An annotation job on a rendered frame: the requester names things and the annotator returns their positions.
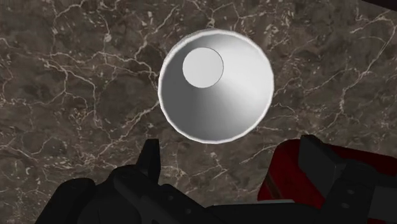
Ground red box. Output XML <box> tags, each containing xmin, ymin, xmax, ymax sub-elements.
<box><xmin>257</xmin><ymin>138</ymin><xmax>397</xmax><ymax>224</ymax></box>

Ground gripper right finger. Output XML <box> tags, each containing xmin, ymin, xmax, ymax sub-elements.
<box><xmin>297</xmin><ymin>134</ymin><xmax>397</xmax><ymax>224</ymax></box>

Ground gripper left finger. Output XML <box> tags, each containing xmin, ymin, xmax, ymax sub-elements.
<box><xmin>35</xmin><ymin>138</ymin><xmax>218</xmax><ymax>224</ymax></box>

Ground white cup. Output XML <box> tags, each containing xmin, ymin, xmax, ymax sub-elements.
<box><xmin>157</xmin><ymin>29</ymin><xmax>275</xmax><ymax>144</ymax></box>

